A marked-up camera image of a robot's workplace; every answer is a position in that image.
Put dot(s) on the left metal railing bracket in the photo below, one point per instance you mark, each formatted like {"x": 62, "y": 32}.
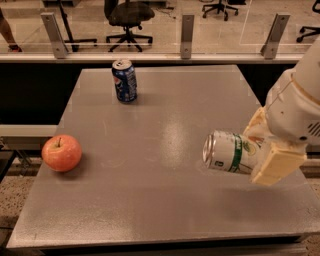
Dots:
{"x": 57, "y": 43}

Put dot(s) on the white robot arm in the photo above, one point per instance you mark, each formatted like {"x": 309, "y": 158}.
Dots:
{"x": 308, "y": 64}

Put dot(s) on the black chair base background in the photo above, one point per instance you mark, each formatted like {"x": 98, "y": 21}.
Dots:
{"x": 221, "y": 7}

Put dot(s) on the right metal railing bracket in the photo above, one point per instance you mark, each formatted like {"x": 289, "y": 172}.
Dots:
{"x": 270, "y": 47}

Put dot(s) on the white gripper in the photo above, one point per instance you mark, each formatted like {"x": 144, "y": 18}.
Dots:
{"x": 293, "y": 115}

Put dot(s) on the black desk leg stand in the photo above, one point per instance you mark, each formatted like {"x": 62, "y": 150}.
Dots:
{"x": 75, "y": 43}

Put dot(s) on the person leg with shoe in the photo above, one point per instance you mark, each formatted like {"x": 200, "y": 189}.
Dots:
{"x": 6, "y": 32}

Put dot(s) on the blue pepsi can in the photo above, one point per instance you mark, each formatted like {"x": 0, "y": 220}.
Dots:
{"x": 125, "y": 80}

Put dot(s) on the red apple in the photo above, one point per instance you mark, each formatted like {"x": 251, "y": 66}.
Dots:
{"x": 62, "y": 153}

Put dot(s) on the black office chair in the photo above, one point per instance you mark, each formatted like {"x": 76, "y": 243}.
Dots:
{"x": 127, "y": 15}

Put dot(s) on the metal railing bracket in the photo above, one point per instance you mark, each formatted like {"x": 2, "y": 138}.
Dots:
{"x": 186, "y": 36}
{"x": 270, "y": 47}
{"x": 57, "y": 43}

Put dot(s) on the middle metal railing bracket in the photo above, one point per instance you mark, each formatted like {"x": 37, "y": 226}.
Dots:
{"x": 186, "y": 36}

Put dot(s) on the white green 7up can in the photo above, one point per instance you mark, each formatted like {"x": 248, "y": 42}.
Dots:
{"x": 231, "y": 152}

